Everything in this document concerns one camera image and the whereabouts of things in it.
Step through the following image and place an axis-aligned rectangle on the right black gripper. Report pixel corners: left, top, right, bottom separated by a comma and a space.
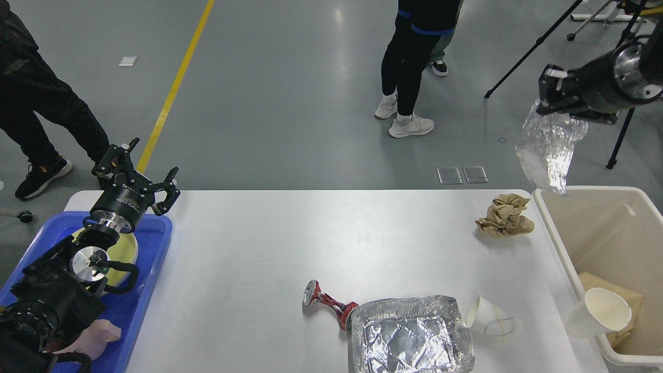
536, 42, 662, 125

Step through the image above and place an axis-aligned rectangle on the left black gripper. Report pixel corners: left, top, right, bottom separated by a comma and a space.
90, 137, 181, 234

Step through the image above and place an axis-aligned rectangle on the clear plastic sheet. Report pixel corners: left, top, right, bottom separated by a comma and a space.
515, 99, 589, 195

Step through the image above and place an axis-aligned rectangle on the yellow plate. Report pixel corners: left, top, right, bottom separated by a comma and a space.
66, 228, 139, 289

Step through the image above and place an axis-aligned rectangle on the pink mug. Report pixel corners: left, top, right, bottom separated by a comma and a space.
47, 319, 122, 361

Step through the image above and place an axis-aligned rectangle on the brown paper bag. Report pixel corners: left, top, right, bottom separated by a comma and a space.
579, 271, 644, 349

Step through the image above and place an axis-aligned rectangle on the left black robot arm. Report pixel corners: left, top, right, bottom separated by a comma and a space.
2, 138, 180, 372

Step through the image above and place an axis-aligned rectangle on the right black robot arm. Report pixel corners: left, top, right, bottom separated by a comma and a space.
536, 24, 662, 124

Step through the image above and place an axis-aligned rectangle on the blue plastic tray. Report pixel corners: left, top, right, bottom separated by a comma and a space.
1, 211, 172, 372

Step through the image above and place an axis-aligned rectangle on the white rolling chair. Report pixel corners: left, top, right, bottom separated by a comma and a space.
566, 1, 661, 41

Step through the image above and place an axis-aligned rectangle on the metal floor socket plate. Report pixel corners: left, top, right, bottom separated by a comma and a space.
436, 167, 489, 185

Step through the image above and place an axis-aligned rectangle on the beige plastic bin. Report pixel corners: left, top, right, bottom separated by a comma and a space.
532, 186, 662, 372

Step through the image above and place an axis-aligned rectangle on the crumpled brown paper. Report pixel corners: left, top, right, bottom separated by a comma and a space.
475, 193, 535, 238

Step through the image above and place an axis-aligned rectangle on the person with white sneakers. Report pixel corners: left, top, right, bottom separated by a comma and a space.
374, 1, 463, 138

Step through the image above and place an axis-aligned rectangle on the crushed red can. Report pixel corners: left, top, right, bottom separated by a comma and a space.
301, 279, 358, 331

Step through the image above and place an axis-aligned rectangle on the aluminium foil container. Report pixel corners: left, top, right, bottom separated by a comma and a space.
351, 295, 474, 372

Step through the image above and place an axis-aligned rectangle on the black camera tripod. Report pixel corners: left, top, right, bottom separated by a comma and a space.
484, 1, 661, 99

